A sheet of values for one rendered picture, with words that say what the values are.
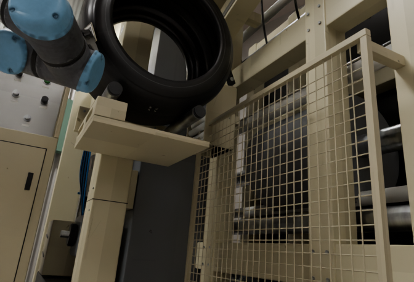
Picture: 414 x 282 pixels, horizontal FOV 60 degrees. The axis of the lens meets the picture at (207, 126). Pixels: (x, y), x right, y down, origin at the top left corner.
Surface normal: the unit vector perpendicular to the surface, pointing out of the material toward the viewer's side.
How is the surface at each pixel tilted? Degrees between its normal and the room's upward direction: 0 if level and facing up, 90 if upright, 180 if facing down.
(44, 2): 89
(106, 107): 90
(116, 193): 90
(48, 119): 90
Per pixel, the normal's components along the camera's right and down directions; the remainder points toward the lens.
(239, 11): 0.07, 0.81
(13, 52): -0.26, 0.23
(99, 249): 0.46, -0.27
